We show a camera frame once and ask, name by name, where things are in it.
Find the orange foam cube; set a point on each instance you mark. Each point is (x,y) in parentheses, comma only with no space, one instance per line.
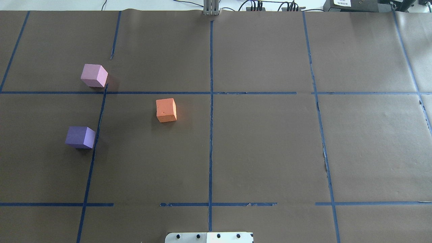
(166,110)

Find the brown paper table cover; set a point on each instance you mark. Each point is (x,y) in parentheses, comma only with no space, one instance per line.
(310,127)

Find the black power strip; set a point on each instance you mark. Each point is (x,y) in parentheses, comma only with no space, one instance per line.
(255,9)

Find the pink foam cube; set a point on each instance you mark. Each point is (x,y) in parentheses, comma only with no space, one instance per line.
(94,75)

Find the purple foam cube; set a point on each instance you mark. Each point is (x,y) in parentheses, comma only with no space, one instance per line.
(80,137)

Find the black box with label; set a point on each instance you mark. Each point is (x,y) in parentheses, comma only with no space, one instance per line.
(357,6)

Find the aluminium frame post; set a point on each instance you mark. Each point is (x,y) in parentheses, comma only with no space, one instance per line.
(211,7)

